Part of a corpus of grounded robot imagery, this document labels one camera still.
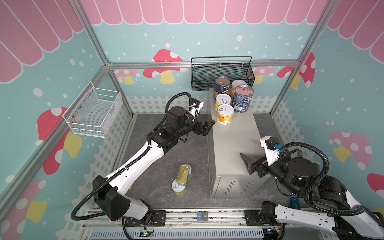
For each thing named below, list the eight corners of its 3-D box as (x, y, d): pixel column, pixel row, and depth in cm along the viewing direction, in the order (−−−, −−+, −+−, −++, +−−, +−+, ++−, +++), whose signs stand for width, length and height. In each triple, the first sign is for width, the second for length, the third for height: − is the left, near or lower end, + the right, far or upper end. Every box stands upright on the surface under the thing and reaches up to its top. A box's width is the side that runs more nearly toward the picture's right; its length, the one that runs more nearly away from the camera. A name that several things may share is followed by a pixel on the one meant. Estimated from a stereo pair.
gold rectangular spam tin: (178, 184, 87) (176, 177, 78) (181, 172, 92) (179, 164, 83) (187, 186, 87) (186, 179, 78) (190, 173, 91) (189, 165, 83)
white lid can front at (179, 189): (170, 190, 85) (168, 186, 80) (176, 182, 88) (174, 178, 83) (181, 198, 83) (180, 194, 77) (186, 189, 85) (185, 186, 80)
